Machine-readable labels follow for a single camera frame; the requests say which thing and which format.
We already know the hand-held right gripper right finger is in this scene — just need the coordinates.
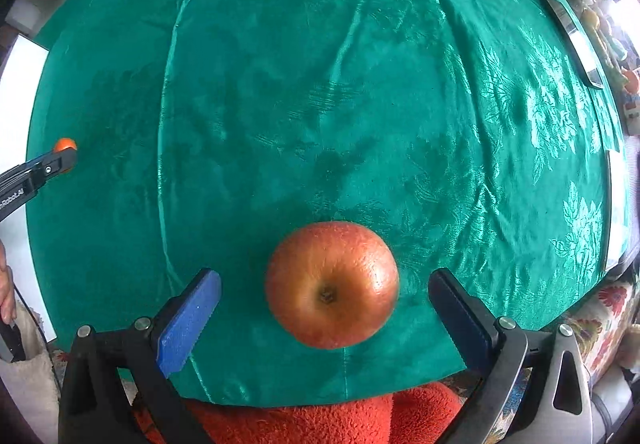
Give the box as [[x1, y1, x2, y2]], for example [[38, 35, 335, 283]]
[[428, 268, 593, 444]]

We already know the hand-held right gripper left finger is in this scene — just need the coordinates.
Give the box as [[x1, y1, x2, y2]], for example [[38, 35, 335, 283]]
[[59, 268, 223, 444]]

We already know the orange fleece garment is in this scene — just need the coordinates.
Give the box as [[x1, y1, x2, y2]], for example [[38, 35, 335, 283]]
[[132, 381, 463, 444]]

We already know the white board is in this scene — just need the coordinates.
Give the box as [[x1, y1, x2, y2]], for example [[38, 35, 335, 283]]
[[0, 34, 57, 340]]

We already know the black cable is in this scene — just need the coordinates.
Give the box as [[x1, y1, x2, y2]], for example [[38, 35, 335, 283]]
[[12, 274, 57, 342]]

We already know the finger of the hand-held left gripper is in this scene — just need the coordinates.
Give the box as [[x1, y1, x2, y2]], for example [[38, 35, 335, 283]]
[[22, 152, 58, 169], [27, 150, 78, 192]]

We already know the floral patterned cloth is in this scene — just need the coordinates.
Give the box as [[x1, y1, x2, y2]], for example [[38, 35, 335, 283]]
[[565, 274, 640, 377]]

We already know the basket of assorted fruit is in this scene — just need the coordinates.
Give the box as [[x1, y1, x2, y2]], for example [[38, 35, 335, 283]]
[[575, 0, 640, 97]]

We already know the silver flat bar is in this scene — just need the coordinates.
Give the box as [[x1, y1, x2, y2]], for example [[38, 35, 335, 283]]
[[540, 0, 606, 90]]

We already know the red apple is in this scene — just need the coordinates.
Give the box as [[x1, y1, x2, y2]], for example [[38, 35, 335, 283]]
[[264, 221, 401, 350]]

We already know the green satin tablecloth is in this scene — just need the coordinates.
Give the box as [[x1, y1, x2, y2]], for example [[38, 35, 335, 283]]
[[25, 0, 626, 410]]

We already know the person's left hand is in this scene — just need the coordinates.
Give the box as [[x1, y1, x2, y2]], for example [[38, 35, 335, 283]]
[[0, 239, 17, 325]]

